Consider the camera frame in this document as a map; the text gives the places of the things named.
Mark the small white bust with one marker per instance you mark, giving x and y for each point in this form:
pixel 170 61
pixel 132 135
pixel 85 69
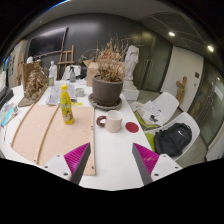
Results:
pixel 53 70

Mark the wooden figure by wall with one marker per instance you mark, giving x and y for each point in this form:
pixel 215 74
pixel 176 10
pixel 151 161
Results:
pixel 181 89

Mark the white mug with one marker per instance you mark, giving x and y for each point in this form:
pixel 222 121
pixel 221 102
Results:
pixel 113 121

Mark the white plaster statue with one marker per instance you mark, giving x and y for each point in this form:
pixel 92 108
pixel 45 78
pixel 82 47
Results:
pixel 131 60

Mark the dark red round coaster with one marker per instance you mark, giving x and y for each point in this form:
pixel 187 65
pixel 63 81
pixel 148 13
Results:
pixel 132 127

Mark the small white cup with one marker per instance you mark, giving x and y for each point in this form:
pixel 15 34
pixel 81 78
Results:
pixel 79 92

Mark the grey pot saucer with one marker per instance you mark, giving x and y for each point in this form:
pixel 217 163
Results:
pixel 117 105

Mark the papers on chair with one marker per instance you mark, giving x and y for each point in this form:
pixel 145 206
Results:
pixel 150 113

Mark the wooden easel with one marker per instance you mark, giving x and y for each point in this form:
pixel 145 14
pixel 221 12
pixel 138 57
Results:
pixel 66 58

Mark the white chair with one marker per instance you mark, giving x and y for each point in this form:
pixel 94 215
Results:
pixel 166 103
pixel 182 118

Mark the dried brown plant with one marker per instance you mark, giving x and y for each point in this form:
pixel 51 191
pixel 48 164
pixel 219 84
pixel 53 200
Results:
pixel 110 59

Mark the white chair far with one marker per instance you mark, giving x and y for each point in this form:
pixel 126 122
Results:
pixel 166 103

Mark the white chair near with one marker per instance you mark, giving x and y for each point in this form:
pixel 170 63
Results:
pixel 182 118

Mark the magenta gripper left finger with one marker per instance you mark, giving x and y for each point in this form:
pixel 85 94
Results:
pixel 76 161

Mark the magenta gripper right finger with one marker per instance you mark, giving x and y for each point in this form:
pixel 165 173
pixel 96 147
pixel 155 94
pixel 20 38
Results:
pixel 146 161

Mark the cardboard box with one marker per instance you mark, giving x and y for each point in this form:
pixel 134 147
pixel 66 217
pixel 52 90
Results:
pixel 92 70

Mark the black backpack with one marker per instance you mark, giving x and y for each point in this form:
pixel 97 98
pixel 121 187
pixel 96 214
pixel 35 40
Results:
pixel 173 140

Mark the thin plywood sheet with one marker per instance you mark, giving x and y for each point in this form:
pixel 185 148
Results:
pixel 42 134

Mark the yellow drink bottle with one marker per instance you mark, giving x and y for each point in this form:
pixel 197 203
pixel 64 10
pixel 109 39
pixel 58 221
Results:
pixel 65 104

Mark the grey plant pot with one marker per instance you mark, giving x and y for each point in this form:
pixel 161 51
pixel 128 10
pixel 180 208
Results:
pixel 106 93

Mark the dark wall screen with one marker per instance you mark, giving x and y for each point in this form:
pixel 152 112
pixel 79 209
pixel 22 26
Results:
pixel 47 43

